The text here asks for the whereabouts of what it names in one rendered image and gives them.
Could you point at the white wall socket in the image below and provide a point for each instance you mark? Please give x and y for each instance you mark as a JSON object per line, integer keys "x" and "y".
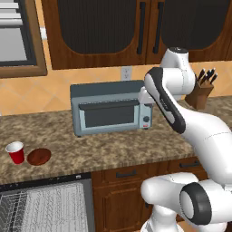
{"x": 126, "y": 73}

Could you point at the brown wooden knife block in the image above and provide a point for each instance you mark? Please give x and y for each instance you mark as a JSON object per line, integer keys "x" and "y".
{"x": 199, "y": 96}

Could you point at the dishwasher with black top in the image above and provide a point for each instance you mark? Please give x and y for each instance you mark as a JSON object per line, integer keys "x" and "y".
{"x": 45, "y": 205}

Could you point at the black toaster oven knob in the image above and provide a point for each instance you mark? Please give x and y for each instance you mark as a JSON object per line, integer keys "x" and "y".
{"x": 146, "y": 118}

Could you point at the brown dark-panelled cupboard door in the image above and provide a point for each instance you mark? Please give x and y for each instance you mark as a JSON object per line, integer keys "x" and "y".
{"x": 96, "y": 30}
{"x": 196, "y": 24}

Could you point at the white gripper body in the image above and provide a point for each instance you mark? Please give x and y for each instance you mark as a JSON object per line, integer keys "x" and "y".
{"x": 145, "y": 96}

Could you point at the red plastic cup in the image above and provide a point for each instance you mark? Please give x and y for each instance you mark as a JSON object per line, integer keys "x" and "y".
{"x": 16, "y": 153}

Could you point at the brown wooden base cupboard door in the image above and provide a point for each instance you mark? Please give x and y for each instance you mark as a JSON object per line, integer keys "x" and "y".
{"x": 120, "y": 208}

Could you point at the brown framed window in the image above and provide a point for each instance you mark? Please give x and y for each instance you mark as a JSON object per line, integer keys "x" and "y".
{"x": 15, "y": 36}

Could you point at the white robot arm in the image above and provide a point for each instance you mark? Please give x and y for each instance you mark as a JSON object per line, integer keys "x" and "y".
{"x": 208, "y": 142}

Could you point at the grey toaster oven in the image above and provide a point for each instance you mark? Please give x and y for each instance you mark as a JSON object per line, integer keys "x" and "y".
{"x": 105, "y": 116}

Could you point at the brown bowl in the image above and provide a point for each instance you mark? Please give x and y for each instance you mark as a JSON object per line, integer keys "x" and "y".
{"x": 39, "y": 156}

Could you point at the brown wooden drawer front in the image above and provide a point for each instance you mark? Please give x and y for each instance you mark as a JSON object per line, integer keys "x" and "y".
{"x": 133, "y": 174}
{"x": 188, "y": 165}

